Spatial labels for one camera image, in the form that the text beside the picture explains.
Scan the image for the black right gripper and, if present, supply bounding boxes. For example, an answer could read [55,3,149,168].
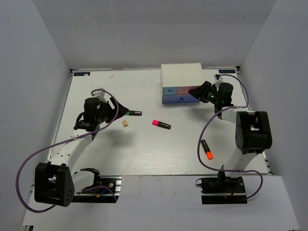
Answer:
[190,80,221,104]

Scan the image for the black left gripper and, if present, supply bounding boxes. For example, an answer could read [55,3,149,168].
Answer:
[96,97,129,124]

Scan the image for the green highlighter marker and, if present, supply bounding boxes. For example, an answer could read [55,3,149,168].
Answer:
[126,111,142,116]

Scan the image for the pink drawer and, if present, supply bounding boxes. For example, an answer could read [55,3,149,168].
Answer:
[177,86,199,95]

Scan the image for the pink highlighter marker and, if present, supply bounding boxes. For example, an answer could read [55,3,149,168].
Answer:
[152,120,171,130]

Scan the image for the orange highlighter marker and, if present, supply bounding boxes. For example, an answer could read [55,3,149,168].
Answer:
[201,140,213,160]

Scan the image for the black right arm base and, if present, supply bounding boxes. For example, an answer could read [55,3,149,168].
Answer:
[195,177,247,205]

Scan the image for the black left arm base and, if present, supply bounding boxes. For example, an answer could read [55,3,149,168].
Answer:
[72,176,122,204]

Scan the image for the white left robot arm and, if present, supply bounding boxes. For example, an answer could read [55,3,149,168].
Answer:
[34,97,129,207]

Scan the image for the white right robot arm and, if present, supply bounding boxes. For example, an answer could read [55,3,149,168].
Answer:
[189,81,272,192]

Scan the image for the tan eraser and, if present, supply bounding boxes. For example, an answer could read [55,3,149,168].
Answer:
[122,120,128,127]

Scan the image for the blue wide drawer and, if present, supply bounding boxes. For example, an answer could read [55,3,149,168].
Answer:
[162,94,199,104]

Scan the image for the white drawer cabinet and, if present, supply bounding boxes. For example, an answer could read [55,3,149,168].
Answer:
[161,63,204,88]

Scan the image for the right blue table label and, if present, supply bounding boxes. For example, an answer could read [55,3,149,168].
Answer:
[218,69,236,74]

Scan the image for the blue table label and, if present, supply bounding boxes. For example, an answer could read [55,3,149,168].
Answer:
[218,69,236,74]
[74,72,90,77]

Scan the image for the light blue small drawer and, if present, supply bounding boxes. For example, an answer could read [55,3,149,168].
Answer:
[163,87,178,96]

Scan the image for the left blue table label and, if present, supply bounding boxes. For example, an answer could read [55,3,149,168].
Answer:
[74,72,90,77]

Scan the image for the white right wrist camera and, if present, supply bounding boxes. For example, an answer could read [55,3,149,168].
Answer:
[214,74,224,90]

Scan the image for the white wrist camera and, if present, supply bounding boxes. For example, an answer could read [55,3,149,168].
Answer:
[91,88,107,103]
[214,74,224,90]

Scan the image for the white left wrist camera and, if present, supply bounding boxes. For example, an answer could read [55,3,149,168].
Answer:
[91,88,107,103]

